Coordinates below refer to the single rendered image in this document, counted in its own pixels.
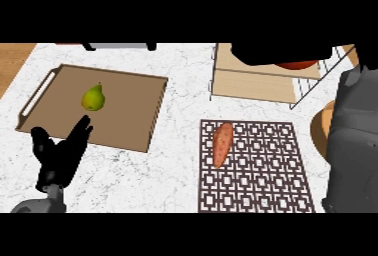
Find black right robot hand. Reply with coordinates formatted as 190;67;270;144
230;42;378;72

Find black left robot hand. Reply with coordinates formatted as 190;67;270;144
29;114;96;194

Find red tomato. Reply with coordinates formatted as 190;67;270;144
273;59;320;71

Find brown patterned placemat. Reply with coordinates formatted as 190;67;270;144
196;118;317;214

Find brown wooden tray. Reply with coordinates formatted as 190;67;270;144
13;63;170;154

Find green pear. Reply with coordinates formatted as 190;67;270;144
80;82;108;112

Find round brown wooden bowl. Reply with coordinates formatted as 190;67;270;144
309;99;340;162

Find orange sweet potato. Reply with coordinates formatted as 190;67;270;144
211;122;236;169

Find grey appliance with black feet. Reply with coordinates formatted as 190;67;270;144
80;42;159;52

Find wire tiered shelf wooden boards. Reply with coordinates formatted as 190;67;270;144
208;42;357;111

